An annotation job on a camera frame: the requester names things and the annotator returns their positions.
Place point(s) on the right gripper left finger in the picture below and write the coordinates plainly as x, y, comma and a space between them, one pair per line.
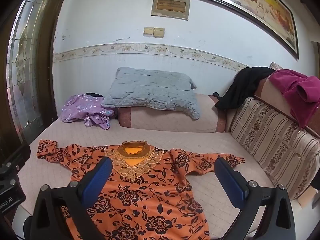
47, 221

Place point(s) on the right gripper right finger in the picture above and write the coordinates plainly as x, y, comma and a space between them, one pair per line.
277, 221

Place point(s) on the orange black floral shirt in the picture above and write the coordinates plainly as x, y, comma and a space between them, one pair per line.
147, 195

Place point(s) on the pink quilted mattress cover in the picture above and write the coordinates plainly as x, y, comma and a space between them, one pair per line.
206, 189

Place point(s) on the striped floral back cushion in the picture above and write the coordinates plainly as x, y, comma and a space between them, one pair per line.
288, 155

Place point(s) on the purple floral garment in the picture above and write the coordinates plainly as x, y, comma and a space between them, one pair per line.
88, 108

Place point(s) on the pink bolster cushion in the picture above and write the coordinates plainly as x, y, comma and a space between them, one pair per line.
211, 120

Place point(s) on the magenta garment on sofa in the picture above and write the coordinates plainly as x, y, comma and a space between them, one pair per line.
301, 92

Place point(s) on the black garment on sofa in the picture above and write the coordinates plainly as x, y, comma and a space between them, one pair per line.
244, 85

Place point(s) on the grey quilted pillow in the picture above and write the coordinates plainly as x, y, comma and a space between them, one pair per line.
156, 89

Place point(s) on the wooden stained glass door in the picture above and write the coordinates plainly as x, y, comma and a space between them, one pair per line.
27, 99

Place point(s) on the large framed horse painting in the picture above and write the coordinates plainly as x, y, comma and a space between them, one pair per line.
273, 16

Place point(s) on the beige wall switch plate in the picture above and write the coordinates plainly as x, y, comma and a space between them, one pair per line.
154, 32

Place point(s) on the small framed wall plaque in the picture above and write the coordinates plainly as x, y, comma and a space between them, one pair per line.
178, 9

